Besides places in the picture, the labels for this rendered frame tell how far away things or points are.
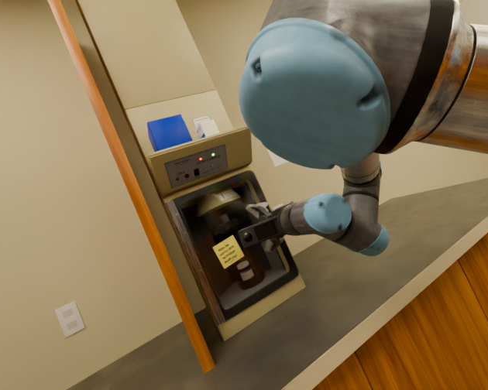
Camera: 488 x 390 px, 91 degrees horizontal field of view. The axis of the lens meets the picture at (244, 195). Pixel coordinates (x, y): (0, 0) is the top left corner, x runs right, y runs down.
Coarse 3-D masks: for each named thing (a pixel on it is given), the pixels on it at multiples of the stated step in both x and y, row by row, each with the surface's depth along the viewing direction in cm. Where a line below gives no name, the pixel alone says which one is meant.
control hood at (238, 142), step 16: (240, 128) 74; (192, 144) 68; (208, 144) 71; (224, 144) 74; (240, 144) 77; (160, 160) 66; (240, 160) 80; (160, 176) 68; (208, 176) 77; (160, 192) 72
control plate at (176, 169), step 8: (200, 152) 71; (208, 152) 72; (216, 152) 74; (224, 152) 75; (176, 160) 68; (184, 160) 69; (192, 160) 71; (200, 160) 72; (208, 160) 74; (216, 160) 75; (224, 160) 77; (168, 168) 68; (176, 168) 69; (184, 168) 71; (192, 168) 72; (200, 168) 73; (208, 168) 75; (216, 168) 77; (224, 168) 78; (168, 176) 69; (176, 176) 71; (192, 176) 74; (200, 176) 75; (176, 184) 72
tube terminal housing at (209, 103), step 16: (192, 96) 84; (208, 96) 86; (128, 112) 76; (144, 112) 77; (160, 112) 79; (176, 112) 81; (192, 112) 83; (208, 112) 85; (224, 112) 87; (144, 128) 76; (192, 128) 81; (224, 128) 85; (144, 144) 75; (144, 160) 81; (224, 176) 82; (176, 192) 75; (192, 272) 79; (288, 288) 81; (256, 304) 76; (272, 304) 78; (240, 320) 74; (224, 336) 71
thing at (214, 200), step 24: (192, 192) 76; (216, 192) 78; (240, 192) 81; (192, 216) 74; (216, 216) 77; (240, 216) 79; (192, 240) 73; (216, 240) 75; (216, 264) 74; (240, 264) 76; (264, 264) 78; (288, 264) 81; (216, 288) 72; (240, 288) 74; (264, 288) 77; (240, 312) 73
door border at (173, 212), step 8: (176, 208) 73; (176, 216) 73; (184, 232) 72; (184, 240) 72; (192, 248) 72; (192, 256) 72; (192, 264) 71; (200, 264) 72; (200, 272) 72; (200, 280) 71; (208, 288) 71; (208, 296) 71; (216, 304) 71; (216, 312) 71; (224, 320) 71
